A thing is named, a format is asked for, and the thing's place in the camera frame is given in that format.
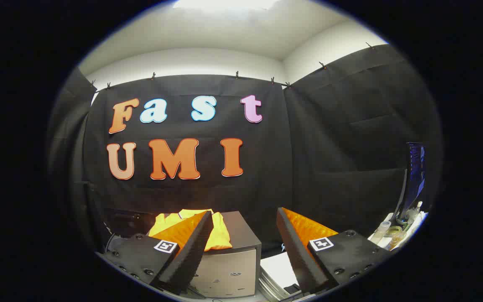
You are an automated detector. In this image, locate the clear plastic bottle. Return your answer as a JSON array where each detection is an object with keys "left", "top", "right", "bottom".
[{"left": 369, "top": 221, "right": 392, "bottom": 246}]

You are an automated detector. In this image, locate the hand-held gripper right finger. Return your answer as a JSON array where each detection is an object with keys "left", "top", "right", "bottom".
[{"left": 276, "top": 207, "right": 393, "bottom": 295}]

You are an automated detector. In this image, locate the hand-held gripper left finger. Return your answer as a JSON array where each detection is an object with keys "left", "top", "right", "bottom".
[{"left": 95, "top": 211, "right": 215, "bottom": 296}]

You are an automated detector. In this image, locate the grey cabinet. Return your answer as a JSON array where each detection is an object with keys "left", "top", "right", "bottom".
[{"left": 147, "top": 211, "right": 262, "bottom": 299}]

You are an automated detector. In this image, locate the yellow polo shirt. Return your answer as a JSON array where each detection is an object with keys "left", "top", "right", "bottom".
[{"left": 148, "top": 208, "right": 232, "bottom": 252}]

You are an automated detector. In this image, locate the dark washing machine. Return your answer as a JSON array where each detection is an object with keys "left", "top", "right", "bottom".
[{"left": 102, "top": 208, "right": 158, "bottom": 240}]

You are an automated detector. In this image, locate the black backdrop cloth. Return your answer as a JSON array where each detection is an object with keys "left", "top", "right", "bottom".
[{"left": 47, "top": 44, "right": 443, "bottom": 260}]

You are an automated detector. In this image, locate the small glass jar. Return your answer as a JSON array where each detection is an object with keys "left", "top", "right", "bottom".
[{"left": 386, "top": 226, "right": 406, "bottom": 250}]

